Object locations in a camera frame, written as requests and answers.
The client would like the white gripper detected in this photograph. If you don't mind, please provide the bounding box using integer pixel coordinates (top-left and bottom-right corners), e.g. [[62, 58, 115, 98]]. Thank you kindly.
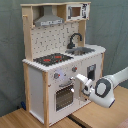
[[75, 74, 94, 99]]

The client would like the white oven door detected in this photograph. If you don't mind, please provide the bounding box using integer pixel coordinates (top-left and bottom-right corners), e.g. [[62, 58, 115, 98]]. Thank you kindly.
[[49, 81, 79, 125]]

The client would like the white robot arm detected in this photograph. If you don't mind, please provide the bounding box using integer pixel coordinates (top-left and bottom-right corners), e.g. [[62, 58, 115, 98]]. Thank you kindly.
[[75, 67, 128, 108]]

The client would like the wooden toy kitchen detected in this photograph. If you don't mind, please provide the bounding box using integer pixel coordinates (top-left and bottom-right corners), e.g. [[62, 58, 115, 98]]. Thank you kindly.
[[22, 2, 105, 127]]

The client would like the white cupboard door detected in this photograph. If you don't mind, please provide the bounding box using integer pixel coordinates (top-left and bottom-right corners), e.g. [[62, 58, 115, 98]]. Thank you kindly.
[[79, 55, 102, 102]]

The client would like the right red stove knob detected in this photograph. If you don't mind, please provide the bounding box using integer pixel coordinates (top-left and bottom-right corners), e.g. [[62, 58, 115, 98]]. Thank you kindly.
[[71, 65, 78, 73]]

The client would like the red stove knob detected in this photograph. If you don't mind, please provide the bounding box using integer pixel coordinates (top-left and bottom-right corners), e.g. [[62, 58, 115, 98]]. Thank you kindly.
[[71, 65, 78, 73], [54, 73, 60, 79]]

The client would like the left red stove knob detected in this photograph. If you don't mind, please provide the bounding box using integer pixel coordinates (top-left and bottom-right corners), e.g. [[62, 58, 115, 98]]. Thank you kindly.
[[54, 73, 60, 79]]

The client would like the metal toy sink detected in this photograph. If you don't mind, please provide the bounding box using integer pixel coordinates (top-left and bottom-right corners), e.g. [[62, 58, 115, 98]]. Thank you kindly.
[[66, 47, 94, 56]]

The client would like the black toy faucet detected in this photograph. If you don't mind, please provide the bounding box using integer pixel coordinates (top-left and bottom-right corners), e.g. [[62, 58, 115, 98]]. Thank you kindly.
[[67, 33, 82, 49]]

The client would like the black toy stovetop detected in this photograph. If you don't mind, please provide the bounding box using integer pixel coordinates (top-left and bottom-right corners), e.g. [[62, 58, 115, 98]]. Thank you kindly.
[[34, 53, 70, 66]]

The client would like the toy microwave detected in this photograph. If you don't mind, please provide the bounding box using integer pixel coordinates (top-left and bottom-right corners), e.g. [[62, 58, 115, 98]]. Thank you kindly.
[[67, 4, 89, 21]]

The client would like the grey range hood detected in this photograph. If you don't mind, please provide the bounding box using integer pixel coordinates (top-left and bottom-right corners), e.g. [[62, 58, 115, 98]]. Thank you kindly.
[[35, 6, 64, 27]]

